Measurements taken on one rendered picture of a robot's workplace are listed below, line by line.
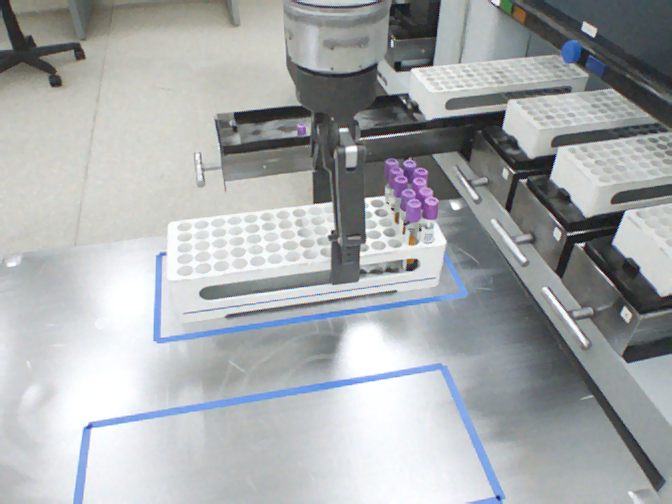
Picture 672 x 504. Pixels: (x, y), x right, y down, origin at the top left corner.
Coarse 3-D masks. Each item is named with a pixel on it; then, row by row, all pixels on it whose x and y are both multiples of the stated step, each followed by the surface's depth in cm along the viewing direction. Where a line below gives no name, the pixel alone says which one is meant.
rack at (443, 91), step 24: (432, 72) 99; (456, 72) 100; (480, 72) 99; (504, 72) 100; (528, 72) 100; (552, 72) 101; (576, 72) 100; (432, 96) 94; (456, 96) 95; (480, 96) 105; (504, 96) 105; (528, 96) 101
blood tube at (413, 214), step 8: (416, 200) 58; (408, 208) 58; (416, 208) 57; (408, 216) 58; (416, 216) 58; (408, 224) 59; (416, 224) 59; (408, 232) 60; (416, 232) 60; (408, 240) 61; (416, 240) 61; (408, 264) 63
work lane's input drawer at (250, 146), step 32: (384, 96) 103; (224, 128) 94; (256, 128) 97; (288, 128) 97; (384, 128) 95; (416, 128) 96; (448, 128) 97; (480, 128) 98; (224, 160) 90; (256, 160) 92; (288, 160) 93; (384, 160) 98
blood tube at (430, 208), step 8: (424, 200) 58; (432, 200) 59; (424, 208) 59; (432, 208) 58; (424, 216) 59; (432, 216) 59; (424, 224) 60; (432, 224) 60; (424, 232) 61; (432, 232) 61; (424, 240) 61; (432, 240) 61
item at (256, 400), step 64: (64, 256) 69; (128, 256) 69; (448, 256) 69; (0, 320) 61; (64, 320) 61; (128, 320) 61; (256, 320) 61; (320, 320) 61; (384, 320) 61; (448, 320) 61; (512, 320) 61; (0, 384) 55; (64, 384) 55; (128, 384) 55; (192, 384) 55; (256, 384) 55; (320, 384) 55; (384, 384) 55; (448, 384) 55; (512, 384) 55; (576, 384) 55; (0, 448) 50; (64, 448) 50; (128, 448) 50; (192, 448) 50; (256, 448) 50; (320, 448) 50; (384, 448) 50; (448, 448) 50; (512, 448) 50; (576, 448) 50
